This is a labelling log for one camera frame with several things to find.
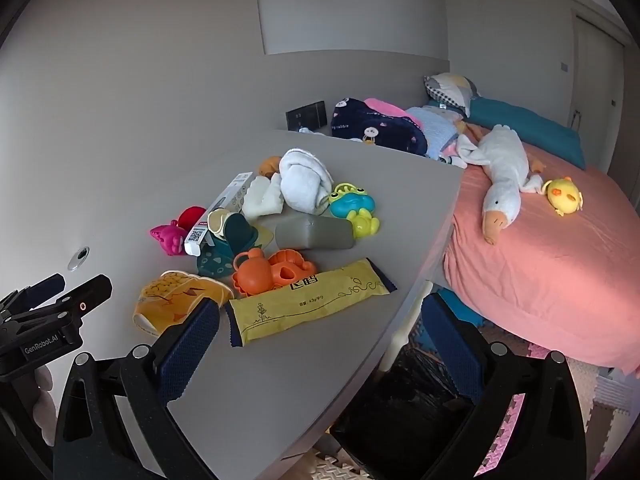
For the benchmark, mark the navy printed blanket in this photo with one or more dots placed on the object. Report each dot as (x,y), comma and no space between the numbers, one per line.
(380,130)

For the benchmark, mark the person's left hand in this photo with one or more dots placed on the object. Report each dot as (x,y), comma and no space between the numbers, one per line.
(44,390)

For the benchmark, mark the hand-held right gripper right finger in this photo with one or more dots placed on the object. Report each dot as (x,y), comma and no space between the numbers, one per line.
(450,345)

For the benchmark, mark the beige door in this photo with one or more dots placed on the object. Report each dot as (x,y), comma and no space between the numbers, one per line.
(595,70)

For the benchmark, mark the checked pillow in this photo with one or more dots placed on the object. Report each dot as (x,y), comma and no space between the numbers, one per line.
(450,90)

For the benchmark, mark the light blue folded cloth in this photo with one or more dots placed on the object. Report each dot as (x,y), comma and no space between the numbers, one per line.
(435,130)

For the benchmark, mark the yellow printed fabric slipper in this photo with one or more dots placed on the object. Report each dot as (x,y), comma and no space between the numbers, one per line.
(170,295)

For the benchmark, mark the white rolled towel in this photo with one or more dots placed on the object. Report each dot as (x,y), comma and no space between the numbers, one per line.
(302,180)

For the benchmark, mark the white thermometer box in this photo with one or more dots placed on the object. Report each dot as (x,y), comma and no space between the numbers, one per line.
(215,210)

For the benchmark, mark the yellow snack packet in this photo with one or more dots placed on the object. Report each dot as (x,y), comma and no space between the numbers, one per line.
(310,300)

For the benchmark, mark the black trash bag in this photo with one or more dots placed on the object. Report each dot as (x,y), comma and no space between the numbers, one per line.
(410,410)

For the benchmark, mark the pink plastic toy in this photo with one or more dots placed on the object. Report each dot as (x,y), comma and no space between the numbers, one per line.
(170,237)

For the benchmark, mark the grey soft case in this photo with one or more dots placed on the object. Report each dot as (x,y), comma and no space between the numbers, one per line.
(315,232)

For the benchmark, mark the orange duck toy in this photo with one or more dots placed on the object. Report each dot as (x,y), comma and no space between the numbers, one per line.
(270,166)

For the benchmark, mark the pink folded cloth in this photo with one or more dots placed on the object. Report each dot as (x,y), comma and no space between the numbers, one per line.
(385,106)

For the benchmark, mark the teal pillow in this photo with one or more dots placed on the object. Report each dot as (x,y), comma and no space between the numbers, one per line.
(525,125)

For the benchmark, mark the white goose plush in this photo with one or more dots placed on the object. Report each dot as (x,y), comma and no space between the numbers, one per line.
(505,170)

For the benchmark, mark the orange plastic sand toy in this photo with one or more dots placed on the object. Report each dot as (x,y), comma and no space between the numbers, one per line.
(260,272)

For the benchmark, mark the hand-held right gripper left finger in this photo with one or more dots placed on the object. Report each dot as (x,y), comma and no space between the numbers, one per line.
(190,350)

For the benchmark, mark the green and yellow plush toy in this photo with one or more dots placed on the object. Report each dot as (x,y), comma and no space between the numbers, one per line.
(215,260)

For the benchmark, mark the red plush heart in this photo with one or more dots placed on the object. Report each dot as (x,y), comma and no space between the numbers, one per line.
(190,216)

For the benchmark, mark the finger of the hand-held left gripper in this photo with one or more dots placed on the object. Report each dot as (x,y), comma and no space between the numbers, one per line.
(87,295)
(42,289)

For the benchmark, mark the blue green frog toy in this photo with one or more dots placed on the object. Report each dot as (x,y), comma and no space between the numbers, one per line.
(350,200)

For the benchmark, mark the yellow chick plush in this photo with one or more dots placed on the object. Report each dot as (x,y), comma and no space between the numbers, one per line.
(565,195)

